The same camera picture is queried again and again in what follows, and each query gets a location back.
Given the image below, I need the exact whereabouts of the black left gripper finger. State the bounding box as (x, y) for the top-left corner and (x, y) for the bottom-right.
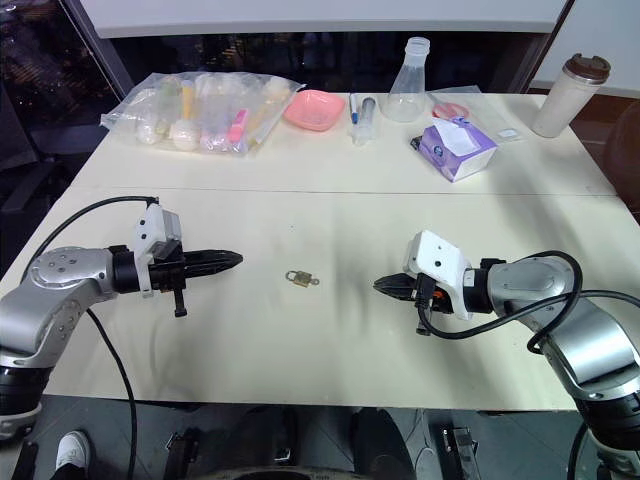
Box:
(183, 248), (245, 265)
(183, 262), (242, 279)

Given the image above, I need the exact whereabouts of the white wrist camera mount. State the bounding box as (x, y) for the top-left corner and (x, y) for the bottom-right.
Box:
(403, 230), (474, 322)
(131, 201), (184, 300)

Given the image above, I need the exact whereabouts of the dark brown chair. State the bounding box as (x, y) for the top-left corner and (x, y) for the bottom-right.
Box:
(601, 98), (640, 227)

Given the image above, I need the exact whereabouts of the black metal bracket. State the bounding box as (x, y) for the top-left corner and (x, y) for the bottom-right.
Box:
(163, 428), (202, 472)
(433, 423), (477, 474)

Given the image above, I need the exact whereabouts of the white shoe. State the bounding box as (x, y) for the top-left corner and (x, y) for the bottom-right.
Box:
(54, 430), (93, 480)

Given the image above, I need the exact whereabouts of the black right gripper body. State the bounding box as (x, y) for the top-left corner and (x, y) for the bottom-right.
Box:
(412, 272), (454, 337)

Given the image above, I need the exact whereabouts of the purple tissue box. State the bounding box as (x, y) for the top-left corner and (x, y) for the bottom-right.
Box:
(416, 115), (500, 184)

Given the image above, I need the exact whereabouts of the clear plastic syringe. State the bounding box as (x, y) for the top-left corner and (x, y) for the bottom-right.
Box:
(350, 96), (380, 147)

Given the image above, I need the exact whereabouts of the pink plastic bowl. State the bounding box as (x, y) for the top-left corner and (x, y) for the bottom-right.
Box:
(283, 89), (347, 134)

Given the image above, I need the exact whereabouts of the small brass padlock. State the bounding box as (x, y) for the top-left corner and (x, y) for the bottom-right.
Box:
(284, 268), (314, 289)

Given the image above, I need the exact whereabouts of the red petri dish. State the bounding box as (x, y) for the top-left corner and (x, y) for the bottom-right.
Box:
(430, 101), (472, 120)

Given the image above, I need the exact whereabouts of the pink tube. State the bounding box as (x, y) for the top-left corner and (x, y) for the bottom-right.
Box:
(226, 109), (250, 147)

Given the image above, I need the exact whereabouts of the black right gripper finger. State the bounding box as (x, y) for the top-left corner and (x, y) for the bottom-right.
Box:
(373, 273), (416, 289)
(375, 286), (416, 302)

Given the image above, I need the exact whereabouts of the yellow tube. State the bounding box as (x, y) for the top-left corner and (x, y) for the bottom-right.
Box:
(180, 81), (195, 122)

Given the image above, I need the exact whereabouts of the white cup with brown lid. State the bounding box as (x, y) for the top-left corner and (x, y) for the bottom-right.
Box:
(530, 52), (613, 139)

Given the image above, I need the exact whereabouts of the clear plastic conical flask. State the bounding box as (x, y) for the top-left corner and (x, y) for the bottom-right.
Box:
(381, 36), (434, 124)

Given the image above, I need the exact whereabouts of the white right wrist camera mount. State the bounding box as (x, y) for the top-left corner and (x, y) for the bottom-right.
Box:
(403, 230), (474, 322)

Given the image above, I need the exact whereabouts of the dark rounded shape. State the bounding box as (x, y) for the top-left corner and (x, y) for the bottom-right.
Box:
(348, 406), (417, 480)

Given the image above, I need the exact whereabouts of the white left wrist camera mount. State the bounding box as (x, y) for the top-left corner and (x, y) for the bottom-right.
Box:
(131, 201), (184, 300)

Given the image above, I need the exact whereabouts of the flat clear plastic sleeve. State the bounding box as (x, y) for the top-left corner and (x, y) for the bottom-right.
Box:
(425, 83), (527, 147)

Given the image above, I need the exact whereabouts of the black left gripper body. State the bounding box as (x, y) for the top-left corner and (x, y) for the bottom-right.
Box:
(147, 239), (189, 319)

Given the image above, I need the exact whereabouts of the white and blue pen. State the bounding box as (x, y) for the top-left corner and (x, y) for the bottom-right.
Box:
(347, 92), (361, 138)

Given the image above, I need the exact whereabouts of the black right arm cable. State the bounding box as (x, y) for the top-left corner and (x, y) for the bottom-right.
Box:
(417, 249), (640, 357)

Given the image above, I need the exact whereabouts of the clear plastic bag of supplies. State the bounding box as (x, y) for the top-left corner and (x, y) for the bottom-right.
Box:
(99, 71), (308, 159)

